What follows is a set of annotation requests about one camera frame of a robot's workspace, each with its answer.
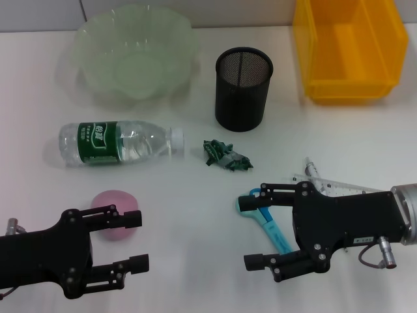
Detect green plastic wrapper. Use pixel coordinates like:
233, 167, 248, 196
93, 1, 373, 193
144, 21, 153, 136
201, 139, 254, 171

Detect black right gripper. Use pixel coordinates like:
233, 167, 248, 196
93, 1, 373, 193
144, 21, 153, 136
238, 181, 408, 283

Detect blue scissors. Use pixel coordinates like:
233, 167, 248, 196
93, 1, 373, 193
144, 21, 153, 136
235, 188, 302, 254

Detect clear plastic ruler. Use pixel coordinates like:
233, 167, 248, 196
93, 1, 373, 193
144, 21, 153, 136
291, 172, 386, 197

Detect translucent green fruit plate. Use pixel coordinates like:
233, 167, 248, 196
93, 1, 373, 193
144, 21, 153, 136
60, 3, 201, 110

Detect black mesh pen holder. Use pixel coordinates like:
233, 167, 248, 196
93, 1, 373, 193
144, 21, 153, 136
214, 47, 274, 133

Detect water bottle green label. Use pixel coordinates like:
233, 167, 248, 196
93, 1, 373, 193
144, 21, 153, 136
58, 119, 186, 169

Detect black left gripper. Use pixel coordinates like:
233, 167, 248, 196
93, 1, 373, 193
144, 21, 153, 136
0, 204, 150, 299

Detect yellow plastic bin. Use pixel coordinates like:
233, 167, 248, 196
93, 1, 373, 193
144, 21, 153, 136
292, 0, 410, 106

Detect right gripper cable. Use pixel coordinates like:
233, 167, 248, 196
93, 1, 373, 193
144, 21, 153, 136
357, 236, 397, 270

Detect white grey pen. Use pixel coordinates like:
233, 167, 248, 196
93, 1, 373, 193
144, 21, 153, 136
304, 157, 323, 184

